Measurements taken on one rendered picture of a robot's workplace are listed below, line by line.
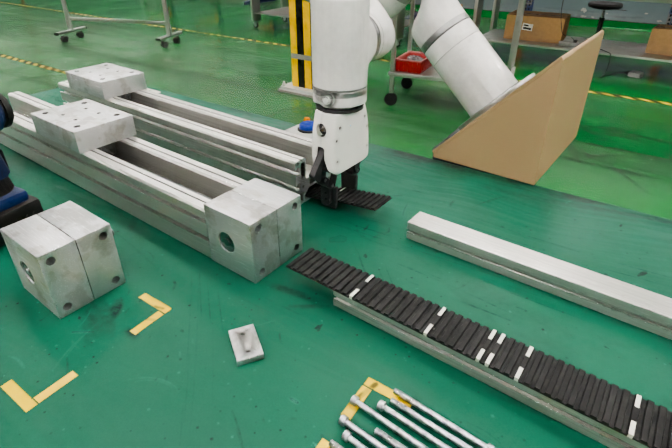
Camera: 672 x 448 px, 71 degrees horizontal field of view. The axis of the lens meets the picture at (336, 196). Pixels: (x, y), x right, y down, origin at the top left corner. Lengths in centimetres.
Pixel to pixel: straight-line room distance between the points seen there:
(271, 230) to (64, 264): 25
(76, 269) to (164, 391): 20
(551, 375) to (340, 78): 45
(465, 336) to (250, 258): 29
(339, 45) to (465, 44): 43
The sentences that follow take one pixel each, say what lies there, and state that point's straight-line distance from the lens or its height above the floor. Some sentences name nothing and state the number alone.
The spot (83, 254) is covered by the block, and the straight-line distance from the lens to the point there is 66.
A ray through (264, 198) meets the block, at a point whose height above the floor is 87.
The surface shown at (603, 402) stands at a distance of 54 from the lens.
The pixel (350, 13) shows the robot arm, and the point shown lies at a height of 110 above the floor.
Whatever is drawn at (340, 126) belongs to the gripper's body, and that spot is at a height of 94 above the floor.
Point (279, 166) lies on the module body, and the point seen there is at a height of 84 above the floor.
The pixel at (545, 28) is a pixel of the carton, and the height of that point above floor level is 36.
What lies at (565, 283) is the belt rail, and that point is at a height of 80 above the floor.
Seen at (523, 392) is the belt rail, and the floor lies 79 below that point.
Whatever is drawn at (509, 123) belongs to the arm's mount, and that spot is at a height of 89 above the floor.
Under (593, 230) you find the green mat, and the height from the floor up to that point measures 78.
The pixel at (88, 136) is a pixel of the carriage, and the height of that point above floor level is 89.
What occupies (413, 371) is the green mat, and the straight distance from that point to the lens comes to 55.
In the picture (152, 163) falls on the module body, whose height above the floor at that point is 84.
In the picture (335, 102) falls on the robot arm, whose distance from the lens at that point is 71.
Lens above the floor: 120
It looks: 29 degrees down
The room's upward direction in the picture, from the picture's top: straight up
